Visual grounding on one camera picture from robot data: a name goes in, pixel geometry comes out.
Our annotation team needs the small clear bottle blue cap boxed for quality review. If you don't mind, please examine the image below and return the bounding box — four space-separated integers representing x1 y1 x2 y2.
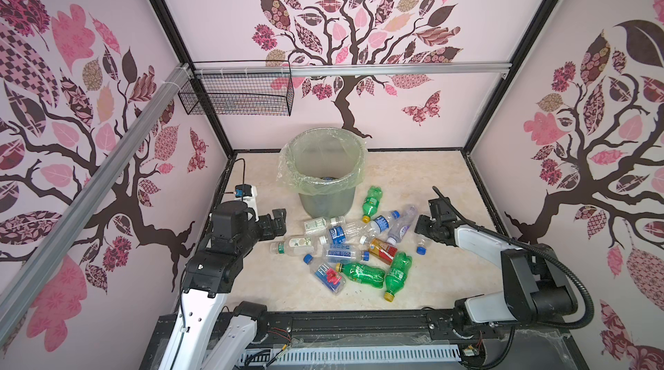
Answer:
416 236 432 256

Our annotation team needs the clear bottle green leaf label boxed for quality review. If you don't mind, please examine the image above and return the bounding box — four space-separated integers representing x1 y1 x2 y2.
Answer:
270 235 330 258

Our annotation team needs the tall clear purple-tint bottle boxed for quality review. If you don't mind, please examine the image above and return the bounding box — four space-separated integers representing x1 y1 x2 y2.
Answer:
387 205 418 246

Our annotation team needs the clear bottle blue label cap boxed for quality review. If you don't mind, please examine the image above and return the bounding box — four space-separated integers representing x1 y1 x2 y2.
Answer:
364 210 401 236

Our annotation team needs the clear bottle pink blue label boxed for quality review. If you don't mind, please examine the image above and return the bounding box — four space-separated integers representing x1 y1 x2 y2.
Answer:
303 254 345 294

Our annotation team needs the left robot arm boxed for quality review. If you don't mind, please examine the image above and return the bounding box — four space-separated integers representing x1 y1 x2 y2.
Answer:
159 198 287 369

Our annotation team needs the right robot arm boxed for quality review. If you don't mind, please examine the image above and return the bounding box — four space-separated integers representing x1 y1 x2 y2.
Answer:
415 195 579 330

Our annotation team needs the green plastic bin liner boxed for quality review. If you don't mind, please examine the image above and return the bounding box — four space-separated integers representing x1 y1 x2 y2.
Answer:
276 127 368 197

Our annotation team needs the grey mesh waste bin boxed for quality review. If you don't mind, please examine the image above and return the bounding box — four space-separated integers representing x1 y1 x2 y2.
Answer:
286 128 368 220

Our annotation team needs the clear bottle green white label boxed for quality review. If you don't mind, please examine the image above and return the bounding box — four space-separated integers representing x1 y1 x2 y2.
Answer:
304 216 346 236

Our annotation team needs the Pocari Sweat clear bottle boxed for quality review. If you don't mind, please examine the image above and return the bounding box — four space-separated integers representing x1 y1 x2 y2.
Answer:
328 221 367 244

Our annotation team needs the clear bottle blue text label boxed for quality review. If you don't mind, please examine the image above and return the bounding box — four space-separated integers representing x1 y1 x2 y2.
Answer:
323 244 369 264

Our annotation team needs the yellow red label bottle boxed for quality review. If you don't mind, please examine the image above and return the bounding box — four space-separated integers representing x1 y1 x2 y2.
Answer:
360 237 398 266

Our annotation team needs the green bottle yellow cap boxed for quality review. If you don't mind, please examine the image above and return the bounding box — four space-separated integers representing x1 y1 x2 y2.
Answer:
384 252 413 302

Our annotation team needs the black corrugated cable conduit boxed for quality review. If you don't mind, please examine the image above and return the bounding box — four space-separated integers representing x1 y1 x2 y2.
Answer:
432 186 595 330

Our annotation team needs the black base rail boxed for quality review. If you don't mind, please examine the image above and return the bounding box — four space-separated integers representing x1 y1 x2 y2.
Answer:
139 306 590 370

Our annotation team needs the black wire wall basket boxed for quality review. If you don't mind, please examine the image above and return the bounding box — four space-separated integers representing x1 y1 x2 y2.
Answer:
178 59 295 117

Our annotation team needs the white slotted cable duct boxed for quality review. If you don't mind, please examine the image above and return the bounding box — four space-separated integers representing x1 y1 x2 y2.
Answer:
235 345 461 368

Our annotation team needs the aluminium rail back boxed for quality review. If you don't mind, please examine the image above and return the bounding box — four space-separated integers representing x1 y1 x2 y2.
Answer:
195 62 512 78

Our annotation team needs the aluminium rail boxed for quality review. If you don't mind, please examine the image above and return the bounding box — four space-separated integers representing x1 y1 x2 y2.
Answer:
0 62 194 342
195 62 512 78

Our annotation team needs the aluminium rail left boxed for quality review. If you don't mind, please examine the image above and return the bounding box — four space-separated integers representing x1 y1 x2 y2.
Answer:
0 62 194 342

